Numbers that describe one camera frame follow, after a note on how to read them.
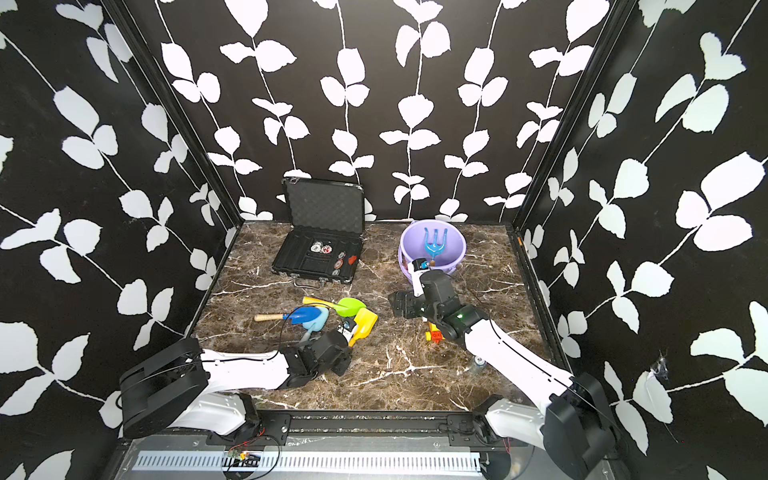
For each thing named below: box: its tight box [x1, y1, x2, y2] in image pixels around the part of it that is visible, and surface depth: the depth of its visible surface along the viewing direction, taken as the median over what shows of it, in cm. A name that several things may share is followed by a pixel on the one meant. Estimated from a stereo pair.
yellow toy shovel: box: [349, 308, 378, 347], surface depth 92 cm
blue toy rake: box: [424, 227, 448, 267], surface depth 103 cm
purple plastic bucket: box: [398, 219, 467, 277], surface depth 100 cm
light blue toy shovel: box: [300, 307, 330, 344], surface depth 94 cm
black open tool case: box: [271, 177, 365, 288], surface depth 110 cm
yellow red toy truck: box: [425, 322, 446, 344], surface depth 90 cm
